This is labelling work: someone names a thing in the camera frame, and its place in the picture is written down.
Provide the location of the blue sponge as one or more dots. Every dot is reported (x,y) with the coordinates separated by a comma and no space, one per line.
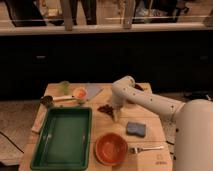
(136,129)

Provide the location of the green plastic tray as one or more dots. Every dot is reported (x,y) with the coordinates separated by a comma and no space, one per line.
(64,141)

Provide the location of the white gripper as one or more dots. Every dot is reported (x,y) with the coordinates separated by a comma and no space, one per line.
(117,103)

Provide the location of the grey blue cloth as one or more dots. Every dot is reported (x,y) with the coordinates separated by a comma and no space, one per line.
(92,91)

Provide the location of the black scoop wooden handle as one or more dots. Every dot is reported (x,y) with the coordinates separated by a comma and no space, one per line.
(48,101)

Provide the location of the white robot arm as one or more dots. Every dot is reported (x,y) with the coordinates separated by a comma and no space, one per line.
(193,149)

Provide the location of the small orange cup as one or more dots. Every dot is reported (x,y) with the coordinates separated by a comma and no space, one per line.
(79,93)

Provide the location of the silver fork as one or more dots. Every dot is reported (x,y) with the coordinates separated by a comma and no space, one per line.
(136,150)

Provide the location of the dark grape bunch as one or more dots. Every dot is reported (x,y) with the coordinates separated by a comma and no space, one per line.
(106,109)

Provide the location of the orange red bowl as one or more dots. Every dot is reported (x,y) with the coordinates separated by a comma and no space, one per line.
(110,149)

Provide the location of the green clear glass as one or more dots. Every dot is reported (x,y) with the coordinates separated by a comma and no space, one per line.
(64,87)

